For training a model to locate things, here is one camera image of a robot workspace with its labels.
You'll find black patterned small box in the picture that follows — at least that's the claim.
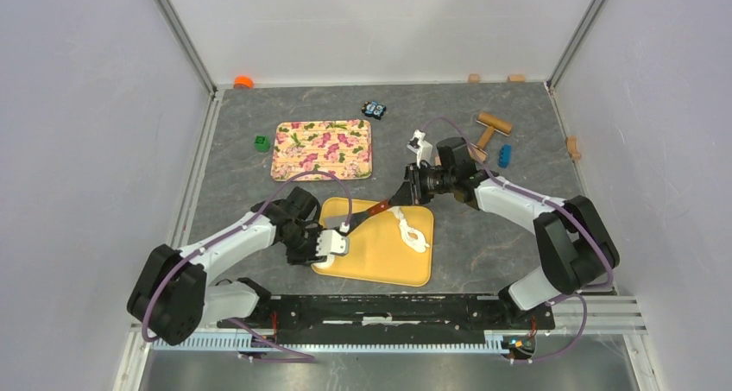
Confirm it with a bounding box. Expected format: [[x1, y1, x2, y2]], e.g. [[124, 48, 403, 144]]
[[361, 101, 387, 120]]

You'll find wooden piece right edge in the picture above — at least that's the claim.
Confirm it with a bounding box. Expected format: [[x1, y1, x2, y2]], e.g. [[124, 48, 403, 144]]
[[565, 136, 582, 161]]

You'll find wooden block at back wall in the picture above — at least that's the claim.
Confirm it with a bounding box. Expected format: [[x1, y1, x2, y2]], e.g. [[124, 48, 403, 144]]
[[467, 73, 481, 84]]

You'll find orange plastic cap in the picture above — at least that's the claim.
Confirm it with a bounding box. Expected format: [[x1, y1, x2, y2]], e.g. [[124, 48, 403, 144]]
[[232, 76, 255, 89]]

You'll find light blue cable duct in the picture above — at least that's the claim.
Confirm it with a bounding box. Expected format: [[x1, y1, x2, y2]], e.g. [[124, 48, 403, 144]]
[[149, 331, 510, 354]]

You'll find metal scraper with wooden handle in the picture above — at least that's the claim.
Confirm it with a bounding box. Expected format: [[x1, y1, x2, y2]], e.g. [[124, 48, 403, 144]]
[[323, 200, 393, 236]]

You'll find green plastic block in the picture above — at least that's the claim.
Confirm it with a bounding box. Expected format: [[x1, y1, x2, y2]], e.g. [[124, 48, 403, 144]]
[[254, 136, 271, 153]]

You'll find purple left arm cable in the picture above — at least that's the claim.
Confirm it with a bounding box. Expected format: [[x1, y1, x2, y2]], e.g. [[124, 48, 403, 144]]
[[141, 170, 355, 363]]

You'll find yellow cutting mat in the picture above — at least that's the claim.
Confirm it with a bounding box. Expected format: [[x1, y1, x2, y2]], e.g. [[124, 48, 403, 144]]
[[312, 206, 434, 287]]

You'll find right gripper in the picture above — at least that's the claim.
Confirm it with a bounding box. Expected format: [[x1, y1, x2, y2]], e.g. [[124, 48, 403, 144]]
[[390, 165, 455, 210]]

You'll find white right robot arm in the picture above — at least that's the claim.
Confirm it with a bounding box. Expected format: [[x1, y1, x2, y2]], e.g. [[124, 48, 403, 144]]
[[389, 130, 620, 329]]

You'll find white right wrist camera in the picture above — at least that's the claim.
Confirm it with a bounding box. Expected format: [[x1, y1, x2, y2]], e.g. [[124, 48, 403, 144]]
[[407, 129, 434, 167]]

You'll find floral pattern tray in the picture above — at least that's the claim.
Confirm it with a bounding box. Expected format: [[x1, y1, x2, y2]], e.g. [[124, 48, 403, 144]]
[[270, 119, 373, 182]]

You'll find white dough ball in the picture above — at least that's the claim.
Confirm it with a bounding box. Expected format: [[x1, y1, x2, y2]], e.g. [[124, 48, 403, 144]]
[[389, 206, 430, 253]]

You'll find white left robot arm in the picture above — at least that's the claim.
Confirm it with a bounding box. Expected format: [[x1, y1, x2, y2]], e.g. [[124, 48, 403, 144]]
[[127, 186, 325, 345]]

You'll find blue plastic block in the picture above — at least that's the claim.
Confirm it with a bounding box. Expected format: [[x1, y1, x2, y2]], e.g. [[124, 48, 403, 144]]
[[497, 144, 512, 168]]

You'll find round white dough wrapper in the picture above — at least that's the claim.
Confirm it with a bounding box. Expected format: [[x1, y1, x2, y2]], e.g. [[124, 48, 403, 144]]
[[312, 255, 335, 269]]

